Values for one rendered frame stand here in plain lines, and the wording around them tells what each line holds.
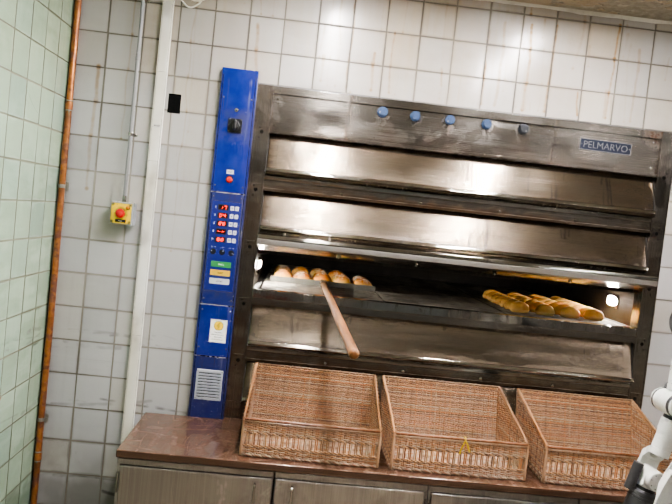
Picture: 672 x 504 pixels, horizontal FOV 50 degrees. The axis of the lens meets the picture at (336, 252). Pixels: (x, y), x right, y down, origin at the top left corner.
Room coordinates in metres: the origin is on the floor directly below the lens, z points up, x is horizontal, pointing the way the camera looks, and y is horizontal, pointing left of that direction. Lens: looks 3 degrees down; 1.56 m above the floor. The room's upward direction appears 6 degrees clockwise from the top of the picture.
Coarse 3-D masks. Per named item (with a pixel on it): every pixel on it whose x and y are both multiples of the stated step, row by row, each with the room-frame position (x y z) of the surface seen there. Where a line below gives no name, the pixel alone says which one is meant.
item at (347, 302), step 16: (256, 288) 3.32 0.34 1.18; (320, 304) 3.30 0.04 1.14; (352, 304) 3.31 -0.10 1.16; (368, 304) 3.31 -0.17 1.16; (384, 304) 3.31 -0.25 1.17; (400, 304) 3.32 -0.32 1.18; (480, 320) 3.34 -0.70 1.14; (496, 320) 3.34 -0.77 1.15; (512, 320) 3.35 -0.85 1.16; (528, 320) 3.35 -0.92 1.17; (544, 320) 3.35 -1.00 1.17; (560, 320) 3.37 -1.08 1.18
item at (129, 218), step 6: (114, 204) 3.17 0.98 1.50; (120, 204) 3.18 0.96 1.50; (126, 204) 3.18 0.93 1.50; (132, 204) 3.18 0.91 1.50; (114, 210) 3.17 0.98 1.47; (126, 210) 3.18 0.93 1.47; (132, 210) 3.18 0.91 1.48; (114, 216) 3.17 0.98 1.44; (126, 216) 3.18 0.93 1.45; (132, 216) 3.18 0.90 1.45; (114, 222) 3.17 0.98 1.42; (120, 222) 3.18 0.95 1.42; (126, 222) 3.18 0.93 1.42; (132, 222) 3.19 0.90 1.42
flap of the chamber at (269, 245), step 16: (272, 240) 3.14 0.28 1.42; (336, 256) 3.29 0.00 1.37; (352, 256) 3.24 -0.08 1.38; (368, 256) 3.18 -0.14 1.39; (384, 256) 3.16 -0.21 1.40; (400, 256) 3.17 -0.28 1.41; (416, 256) 3.17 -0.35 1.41; (480, 272) 3.35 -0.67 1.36; (496, 272) 3.29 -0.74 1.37; (512, 272) 3.24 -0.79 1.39; (528, 272) 3.20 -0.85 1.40; (544, 272) 3.20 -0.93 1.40; (560, 272) 3.21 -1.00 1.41; (576, 272) 3.22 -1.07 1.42; (624, 288) 3.41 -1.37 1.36; (640, 288) 3.35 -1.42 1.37
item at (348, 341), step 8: (328, 288) 3.39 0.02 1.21; (328, 296) 3.09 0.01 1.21; (336, 304) 2.88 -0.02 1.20; (336, 312) 2.63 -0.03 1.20; (336, 320) 2.49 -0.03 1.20; (344, 328) 2.28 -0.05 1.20; (344, 336) 2.17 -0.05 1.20; (344, 344) 2.11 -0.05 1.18; (352, 344) 2.02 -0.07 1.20; (352, 352) 1.96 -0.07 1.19
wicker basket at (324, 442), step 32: (256, 384) 3.23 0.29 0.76; (288, 384) 3.24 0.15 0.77; (320, 384) 3.25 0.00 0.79; (352, 384) 3.25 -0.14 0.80; (256, 416) 3.19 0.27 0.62; (288, 416) 3.20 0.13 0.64; (320, 416) 3.21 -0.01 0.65; (352, 416) 3.22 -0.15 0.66; (256, 448) 2.79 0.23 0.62; (288, 448) 2.80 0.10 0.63; (320, 448) 2.80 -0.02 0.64; (352, 448) 3.00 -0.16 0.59
